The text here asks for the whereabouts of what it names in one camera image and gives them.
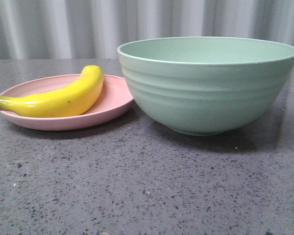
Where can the yellow banana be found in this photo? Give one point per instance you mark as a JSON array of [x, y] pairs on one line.
[[71, 100]]

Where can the green bowl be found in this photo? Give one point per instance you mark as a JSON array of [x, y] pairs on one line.
[[204, 86]]

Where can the pink plate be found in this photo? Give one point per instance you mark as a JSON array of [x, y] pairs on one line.
[[114, 100]]

